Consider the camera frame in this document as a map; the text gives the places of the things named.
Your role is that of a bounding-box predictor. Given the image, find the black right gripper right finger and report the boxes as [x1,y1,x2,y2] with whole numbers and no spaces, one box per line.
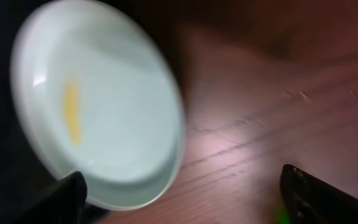
[280,164,358,224]

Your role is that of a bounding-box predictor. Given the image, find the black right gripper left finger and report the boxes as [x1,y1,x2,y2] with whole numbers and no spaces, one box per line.
[0,171,87,224]

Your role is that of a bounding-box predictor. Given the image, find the mint green plate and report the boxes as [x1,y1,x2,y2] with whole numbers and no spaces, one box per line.
[11,1,185,210]

